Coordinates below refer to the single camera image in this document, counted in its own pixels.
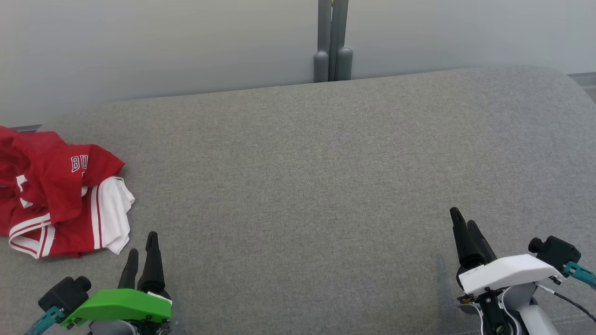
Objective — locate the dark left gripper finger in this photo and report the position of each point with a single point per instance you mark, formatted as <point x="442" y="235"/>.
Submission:
<point x="152" y="270"/>
<point x="129" y="272"/>

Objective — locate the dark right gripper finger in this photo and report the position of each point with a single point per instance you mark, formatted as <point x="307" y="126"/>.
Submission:
<point x="465" y="251"/>
<point x="482" y="249"/>

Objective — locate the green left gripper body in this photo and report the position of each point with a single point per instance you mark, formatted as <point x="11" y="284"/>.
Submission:
<point x="121" y="304"/>

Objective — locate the red white-sleeved Bulls t-shirt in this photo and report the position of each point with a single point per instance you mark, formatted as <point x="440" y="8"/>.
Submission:
<point x="111" y="209"/>

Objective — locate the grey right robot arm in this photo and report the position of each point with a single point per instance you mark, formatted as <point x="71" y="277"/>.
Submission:
<point x="531" y="316"/>

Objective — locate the red Bulls 23 shorts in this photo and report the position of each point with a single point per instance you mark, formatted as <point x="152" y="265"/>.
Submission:
<point x="51" y="177"/>

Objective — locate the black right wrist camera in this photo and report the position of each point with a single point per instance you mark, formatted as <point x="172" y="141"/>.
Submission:
<point x="556" y="253"/>

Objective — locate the grey metal partition post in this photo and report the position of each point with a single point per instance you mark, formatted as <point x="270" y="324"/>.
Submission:
<point x="333" y="42"/>

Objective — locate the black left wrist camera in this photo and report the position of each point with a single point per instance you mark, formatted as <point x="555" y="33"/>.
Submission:
<point x="65" y="293"/>

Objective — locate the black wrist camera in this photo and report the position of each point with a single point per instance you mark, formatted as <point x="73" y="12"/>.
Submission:
<point x="556" y="253"/>
<point x="65" y="293"/>

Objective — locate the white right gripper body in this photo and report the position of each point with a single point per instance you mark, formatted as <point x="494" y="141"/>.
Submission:
<point x="507" y="272"/>

